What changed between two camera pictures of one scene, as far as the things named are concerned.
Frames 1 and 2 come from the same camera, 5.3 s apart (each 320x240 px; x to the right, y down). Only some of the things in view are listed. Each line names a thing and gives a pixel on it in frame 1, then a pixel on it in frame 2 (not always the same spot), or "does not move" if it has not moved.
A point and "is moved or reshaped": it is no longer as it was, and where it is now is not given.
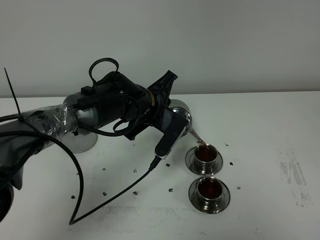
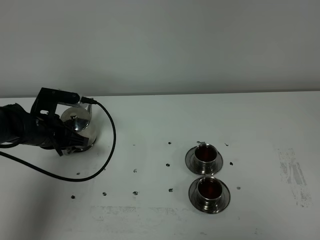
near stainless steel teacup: x=209 y=190 does not move
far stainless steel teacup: x=205 y=157 does not move
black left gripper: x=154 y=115 to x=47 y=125
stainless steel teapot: x=181 y=106 is moved or reshaped
